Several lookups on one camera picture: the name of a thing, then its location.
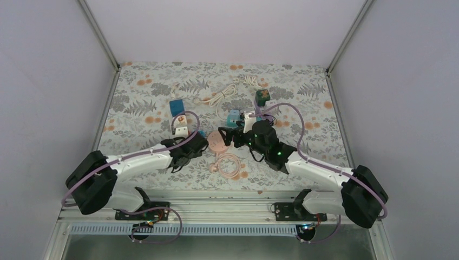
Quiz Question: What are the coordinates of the floral table mat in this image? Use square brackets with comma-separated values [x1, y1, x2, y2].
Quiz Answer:
[94, 61, 356, 192]

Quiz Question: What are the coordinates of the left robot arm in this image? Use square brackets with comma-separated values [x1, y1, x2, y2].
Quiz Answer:
[65, 133, 208, 219]

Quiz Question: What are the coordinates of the white cube adapter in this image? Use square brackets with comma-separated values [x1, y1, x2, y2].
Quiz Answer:
[264, 100, 279, 114]

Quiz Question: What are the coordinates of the white pink cube socket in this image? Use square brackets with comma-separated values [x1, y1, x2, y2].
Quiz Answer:
[173, 115, 189, 138]

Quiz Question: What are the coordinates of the dark green cube socket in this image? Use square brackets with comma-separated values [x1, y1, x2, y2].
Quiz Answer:
[255, 89, 271, 107]

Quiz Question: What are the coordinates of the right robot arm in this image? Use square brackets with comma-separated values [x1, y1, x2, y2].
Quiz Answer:
[218, 120, 389, 229]

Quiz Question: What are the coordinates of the black power adapter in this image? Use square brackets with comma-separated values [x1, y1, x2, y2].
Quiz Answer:
[264, 114, 278, 126]

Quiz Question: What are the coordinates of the light blue plug adapter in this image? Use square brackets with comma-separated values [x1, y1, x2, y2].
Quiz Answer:
[227, 109, 240, 120]

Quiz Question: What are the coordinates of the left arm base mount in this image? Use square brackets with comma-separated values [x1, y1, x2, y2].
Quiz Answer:
[115, 201, 183, 245]

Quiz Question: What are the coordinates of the white coiled cable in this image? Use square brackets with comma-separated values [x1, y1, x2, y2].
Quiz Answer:
[194, 84, 239, 121]

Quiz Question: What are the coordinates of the purple power strip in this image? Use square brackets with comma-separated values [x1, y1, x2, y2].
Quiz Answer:
[254, 100, 265, 116]

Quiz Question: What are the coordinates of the pink round power socket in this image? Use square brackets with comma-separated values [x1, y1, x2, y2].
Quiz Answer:
[207, 131, 229, 154]

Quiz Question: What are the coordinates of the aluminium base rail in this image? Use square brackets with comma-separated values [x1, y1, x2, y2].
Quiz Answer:
[59, 189, 345, 238]

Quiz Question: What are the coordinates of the dark blue cube socket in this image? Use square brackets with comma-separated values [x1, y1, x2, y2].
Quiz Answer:
[169, 99, 185, 117]

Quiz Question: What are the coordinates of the white bundled cable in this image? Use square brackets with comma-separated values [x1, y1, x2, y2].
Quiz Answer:
[233, 74, 268, 90]

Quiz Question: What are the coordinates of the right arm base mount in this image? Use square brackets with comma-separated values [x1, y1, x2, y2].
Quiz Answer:
[269, 202, 342, 244]

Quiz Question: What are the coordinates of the teal power strip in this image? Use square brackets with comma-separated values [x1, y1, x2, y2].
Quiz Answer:
[226, 118, 244, 128]

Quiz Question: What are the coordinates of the pink coiled cable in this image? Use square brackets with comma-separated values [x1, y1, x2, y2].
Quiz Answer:
[208, 153, 241, 180]

